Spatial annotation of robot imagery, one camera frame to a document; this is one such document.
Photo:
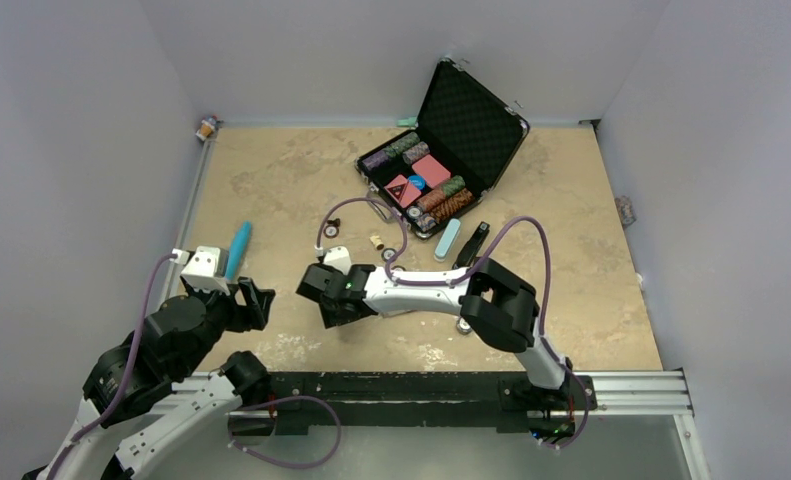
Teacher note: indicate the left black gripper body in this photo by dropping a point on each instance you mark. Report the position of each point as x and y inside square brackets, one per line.
[224, 313]

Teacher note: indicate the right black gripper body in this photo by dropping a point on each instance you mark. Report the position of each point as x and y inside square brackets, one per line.
[332, 318]

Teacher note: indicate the black stapler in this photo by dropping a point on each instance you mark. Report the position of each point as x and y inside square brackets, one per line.
[468, 254]

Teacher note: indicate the light blue stapler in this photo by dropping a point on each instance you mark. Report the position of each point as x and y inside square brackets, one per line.
[447, 239]

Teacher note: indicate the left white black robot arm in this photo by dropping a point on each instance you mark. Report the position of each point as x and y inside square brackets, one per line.
[108, 439]

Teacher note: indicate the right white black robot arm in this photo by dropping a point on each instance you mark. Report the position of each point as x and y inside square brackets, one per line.
[499, 306]

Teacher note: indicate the light blue marker tube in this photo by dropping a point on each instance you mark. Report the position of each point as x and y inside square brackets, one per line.
[237, 250]

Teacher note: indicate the blue poker chip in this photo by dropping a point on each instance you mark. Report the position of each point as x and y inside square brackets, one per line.
[388, 253]

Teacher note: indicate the cream chess piece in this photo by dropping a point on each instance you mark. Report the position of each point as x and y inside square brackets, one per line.
[377, 242]

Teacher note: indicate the brown poker chip left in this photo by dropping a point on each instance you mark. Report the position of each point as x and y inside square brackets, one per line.
[331, 231]

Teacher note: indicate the pink card deck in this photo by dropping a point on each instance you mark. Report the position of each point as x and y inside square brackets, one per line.
[431, 171]

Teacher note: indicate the small orange bottle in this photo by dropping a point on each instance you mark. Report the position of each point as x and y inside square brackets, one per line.
[208, 127]

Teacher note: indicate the black poker chip case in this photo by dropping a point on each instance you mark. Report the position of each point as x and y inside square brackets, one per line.
[468, 129]

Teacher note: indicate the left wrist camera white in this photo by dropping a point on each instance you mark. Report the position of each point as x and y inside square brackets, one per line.
[204, 269]

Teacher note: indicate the chip stack by wall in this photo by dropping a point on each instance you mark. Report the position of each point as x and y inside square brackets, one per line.
[625, 211]

